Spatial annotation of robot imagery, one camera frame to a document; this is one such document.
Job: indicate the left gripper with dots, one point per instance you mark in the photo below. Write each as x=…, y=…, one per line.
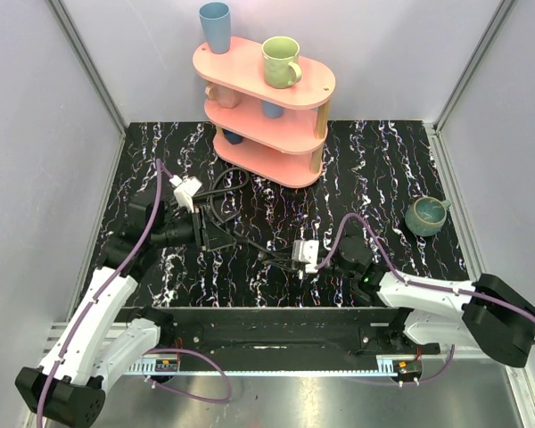
x=198, y=230

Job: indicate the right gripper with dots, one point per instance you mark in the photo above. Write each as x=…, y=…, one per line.
x=296, y=265

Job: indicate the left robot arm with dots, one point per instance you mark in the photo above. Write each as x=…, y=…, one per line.
x=71, y=382

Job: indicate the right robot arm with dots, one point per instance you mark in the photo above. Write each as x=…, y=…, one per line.
x=486, y=314

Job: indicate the black marble mat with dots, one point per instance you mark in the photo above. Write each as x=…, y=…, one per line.
x=373, y=169

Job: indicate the dark blue cup lower shelf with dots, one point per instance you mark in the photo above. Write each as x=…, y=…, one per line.
x=232, y=137

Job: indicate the pink three-tier shelf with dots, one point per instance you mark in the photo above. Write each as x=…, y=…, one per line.
x=288, y=150

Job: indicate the blue cup middle shelf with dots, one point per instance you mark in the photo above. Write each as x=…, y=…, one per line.
x=271, y=110

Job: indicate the pink mug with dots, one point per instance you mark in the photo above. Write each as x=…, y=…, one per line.
x=224, y=96

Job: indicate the teal ceramic cup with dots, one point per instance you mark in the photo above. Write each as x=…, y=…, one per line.
x=426, y=216

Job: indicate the green mug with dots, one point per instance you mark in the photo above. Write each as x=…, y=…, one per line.
x=281, y=67

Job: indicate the blue plastic tumbler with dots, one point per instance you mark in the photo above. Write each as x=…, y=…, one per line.
x=216, y=25

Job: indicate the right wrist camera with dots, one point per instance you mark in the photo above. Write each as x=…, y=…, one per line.
x=305, y=252

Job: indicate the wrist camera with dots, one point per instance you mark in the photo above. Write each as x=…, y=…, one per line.
x=305, y=252
x=184, y=190

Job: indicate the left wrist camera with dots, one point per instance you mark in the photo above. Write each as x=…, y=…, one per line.
x=184, y=190

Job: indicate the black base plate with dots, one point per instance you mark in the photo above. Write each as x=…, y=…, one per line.
x=263, y=341

